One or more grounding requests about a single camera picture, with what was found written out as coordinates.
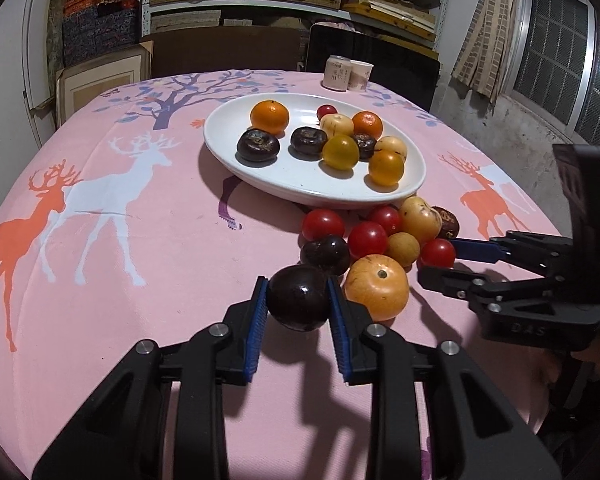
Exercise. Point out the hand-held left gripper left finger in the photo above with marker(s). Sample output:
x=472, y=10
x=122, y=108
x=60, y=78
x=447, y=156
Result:
x=254, y=340

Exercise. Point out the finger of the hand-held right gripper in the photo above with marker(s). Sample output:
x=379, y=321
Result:
x=472, y=250
x=450, y=280

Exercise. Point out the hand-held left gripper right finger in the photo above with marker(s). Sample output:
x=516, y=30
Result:
x=341, y=340

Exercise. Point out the red cherry tomato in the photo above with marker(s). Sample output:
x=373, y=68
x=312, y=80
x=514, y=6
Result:
x=326, y=111
x=437, y=253
x=367, y=240
x=323, y=225
x=385, y=219

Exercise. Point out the dark purple plum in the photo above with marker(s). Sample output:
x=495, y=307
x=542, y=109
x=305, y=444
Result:
x=325, y=255
x=298, y=298

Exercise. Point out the dark purple mangosteen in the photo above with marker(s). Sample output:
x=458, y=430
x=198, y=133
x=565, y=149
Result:
x=365, y=146
x=258, y=146
x=308, y=142

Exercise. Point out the small orange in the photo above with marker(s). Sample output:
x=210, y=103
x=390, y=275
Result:
x=367, y=125

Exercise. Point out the white ceramic plate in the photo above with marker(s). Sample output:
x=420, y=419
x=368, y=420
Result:
x=300, y=180

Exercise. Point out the large orange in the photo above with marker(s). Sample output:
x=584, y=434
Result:
x=269, y=116

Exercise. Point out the dark brown wrinkled fruit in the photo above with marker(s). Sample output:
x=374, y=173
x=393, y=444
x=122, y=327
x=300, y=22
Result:
x=447, y=222

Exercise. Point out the small tan round fruit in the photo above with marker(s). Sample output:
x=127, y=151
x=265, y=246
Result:
x=402, y=249

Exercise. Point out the speckled yellow oval fruit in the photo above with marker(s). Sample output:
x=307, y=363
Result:
x=420, y=220

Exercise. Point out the pink deer-print tablecloth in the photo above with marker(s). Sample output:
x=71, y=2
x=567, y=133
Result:
x=130, y=310

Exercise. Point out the pink paper cup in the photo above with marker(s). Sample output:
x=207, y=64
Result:
x=360, y=76

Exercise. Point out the grated window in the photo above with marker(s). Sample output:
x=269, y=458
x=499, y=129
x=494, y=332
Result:
x=560, y=55

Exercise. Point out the beige checked curtain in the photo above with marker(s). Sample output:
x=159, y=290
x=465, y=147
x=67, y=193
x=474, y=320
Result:
x=485, y=35

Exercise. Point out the pink drink can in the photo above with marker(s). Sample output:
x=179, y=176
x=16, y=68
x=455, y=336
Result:
x=336, y=72

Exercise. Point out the brown wooden board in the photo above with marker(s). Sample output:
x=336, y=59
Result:
x=220, y=55

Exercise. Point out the framed beige picture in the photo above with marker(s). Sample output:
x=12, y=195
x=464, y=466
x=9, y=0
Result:
x=100, y=85

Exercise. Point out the dark blue patterned boxes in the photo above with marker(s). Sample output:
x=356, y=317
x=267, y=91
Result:
x=100, y=35

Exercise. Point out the white metal shelf rack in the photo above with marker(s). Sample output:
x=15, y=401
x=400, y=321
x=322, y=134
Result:
x=147, y=0

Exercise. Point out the white leaning board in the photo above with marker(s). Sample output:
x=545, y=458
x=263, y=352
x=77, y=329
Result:
x=35, y=50

